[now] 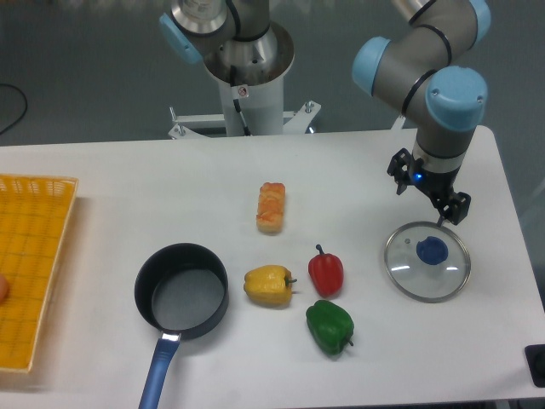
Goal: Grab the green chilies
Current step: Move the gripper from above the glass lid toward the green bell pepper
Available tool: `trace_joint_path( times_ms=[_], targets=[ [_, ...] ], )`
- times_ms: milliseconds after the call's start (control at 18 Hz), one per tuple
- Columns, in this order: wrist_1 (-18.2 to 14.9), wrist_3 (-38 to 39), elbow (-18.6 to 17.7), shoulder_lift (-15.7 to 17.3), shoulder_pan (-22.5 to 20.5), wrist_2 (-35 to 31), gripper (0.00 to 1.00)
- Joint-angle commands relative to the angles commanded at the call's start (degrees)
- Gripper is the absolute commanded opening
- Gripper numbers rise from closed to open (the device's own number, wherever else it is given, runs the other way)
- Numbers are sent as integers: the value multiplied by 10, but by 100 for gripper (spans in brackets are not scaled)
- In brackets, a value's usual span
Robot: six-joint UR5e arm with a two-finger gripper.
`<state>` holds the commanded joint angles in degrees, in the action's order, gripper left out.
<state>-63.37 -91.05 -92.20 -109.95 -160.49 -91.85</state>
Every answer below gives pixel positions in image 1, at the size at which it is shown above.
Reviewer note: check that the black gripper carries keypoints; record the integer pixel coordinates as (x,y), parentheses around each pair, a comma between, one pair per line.
(434,177)

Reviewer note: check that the green bell pepper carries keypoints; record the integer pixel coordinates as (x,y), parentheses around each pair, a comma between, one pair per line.
(330,325)

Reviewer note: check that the dark saucepan with blue handle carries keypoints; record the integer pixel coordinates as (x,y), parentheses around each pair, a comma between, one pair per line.
(182,291)

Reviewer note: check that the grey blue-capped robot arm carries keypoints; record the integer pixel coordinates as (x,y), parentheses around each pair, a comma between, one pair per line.
(417,75)

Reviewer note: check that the glass lid with blue knob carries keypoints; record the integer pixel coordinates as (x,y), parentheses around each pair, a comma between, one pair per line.
(426,262)

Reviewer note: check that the red bell pepper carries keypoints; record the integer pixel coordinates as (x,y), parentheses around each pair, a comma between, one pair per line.
(326,272)

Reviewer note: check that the orange bread loaf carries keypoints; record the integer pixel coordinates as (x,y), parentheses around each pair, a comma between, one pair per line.
(270,211)

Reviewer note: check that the yellow bell pepper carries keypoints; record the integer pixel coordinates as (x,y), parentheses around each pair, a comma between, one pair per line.
(269,285)

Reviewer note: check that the black device at table edge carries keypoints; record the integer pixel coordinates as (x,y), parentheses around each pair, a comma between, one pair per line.
(535,356)

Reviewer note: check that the yellow woven basket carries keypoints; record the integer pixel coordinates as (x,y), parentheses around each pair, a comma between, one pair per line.
(35,213)

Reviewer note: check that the orange item in basket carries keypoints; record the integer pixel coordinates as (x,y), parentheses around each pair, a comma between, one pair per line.
(4,287)

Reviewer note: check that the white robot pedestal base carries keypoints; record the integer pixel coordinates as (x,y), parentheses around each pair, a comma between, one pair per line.
(250,79)

